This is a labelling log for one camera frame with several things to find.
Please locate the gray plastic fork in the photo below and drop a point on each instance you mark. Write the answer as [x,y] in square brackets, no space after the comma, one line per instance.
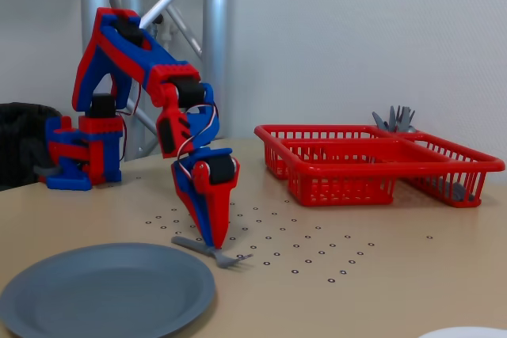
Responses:
[406,118]

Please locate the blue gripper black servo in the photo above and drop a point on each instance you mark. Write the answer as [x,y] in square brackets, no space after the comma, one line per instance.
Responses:
[220,172]

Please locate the red plastic dish basket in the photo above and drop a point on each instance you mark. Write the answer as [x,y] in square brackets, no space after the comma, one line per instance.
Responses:
[344,183]

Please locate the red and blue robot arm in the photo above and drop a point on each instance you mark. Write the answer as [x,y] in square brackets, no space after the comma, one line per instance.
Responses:
[130,57]

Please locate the gray plastic knife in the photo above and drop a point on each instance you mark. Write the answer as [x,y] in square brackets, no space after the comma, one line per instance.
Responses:
[379,120]

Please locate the gray plastic utensil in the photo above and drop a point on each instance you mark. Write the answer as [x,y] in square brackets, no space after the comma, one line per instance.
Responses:
[455,191]
[392,120]

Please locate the white round lid with knob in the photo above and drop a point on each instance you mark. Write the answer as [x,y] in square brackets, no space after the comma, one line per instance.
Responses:
[467,334]

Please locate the silver metal truss frame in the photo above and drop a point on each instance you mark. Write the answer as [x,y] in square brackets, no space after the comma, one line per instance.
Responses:
[214,17]

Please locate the gray metallic fork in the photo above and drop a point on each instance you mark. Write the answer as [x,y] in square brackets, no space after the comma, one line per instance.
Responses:
[227,260]

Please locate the gray plastic plate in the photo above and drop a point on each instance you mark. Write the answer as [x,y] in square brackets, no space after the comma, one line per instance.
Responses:
[99,294]

